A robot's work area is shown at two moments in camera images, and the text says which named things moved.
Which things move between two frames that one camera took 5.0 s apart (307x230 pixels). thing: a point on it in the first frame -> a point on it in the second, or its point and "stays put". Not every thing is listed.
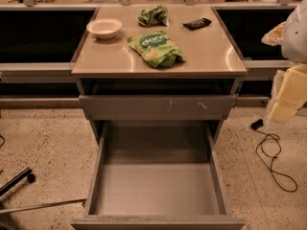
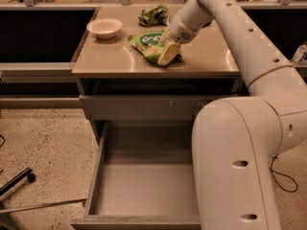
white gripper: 295,38 -> 179,29
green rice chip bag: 156,49 stays put
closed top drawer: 158,107 stays put
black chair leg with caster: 30,177 stays put
